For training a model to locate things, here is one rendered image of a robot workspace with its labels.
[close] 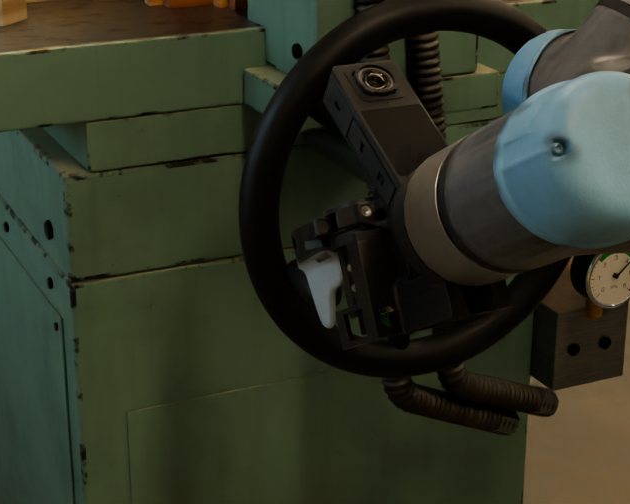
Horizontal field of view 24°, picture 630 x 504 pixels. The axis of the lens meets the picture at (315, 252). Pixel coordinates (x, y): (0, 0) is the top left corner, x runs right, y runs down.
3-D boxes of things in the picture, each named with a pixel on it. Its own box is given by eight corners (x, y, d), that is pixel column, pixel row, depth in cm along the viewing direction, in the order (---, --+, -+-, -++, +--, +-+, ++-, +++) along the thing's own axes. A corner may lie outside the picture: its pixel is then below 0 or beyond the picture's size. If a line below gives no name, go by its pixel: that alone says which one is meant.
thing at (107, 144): (88, 173, 112) (85, 123, 111) (20, 108, 130) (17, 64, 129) (528, 114, 128) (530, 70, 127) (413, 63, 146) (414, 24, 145)
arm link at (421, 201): (420, 138, 72) (558, 119, 75) (382, 160, 76) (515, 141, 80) (453, 285, 71) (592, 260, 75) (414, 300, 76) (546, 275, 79)
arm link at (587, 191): (725, 231, 64) (559, 236, 61) (591, 274, 74) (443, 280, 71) (700, 60, 66) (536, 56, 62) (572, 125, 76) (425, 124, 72)
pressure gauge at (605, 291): (583, 333, 131) (589, 248, 128) (559, 318, 134) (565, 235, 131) (641, 321, 133) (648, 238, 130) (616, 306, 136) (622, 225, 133)
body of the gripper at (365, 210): (333, 352, 86) (421, 323, 75) (303, 211, 87) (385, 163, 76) (446, 330, 89) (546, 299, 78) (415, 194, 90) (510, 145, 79)
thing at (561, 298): (554, 393, 135) (559, 314, 132) (485, 343, 145) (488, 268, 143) (628, 376, 138) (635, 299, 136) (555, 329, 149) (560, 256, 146)
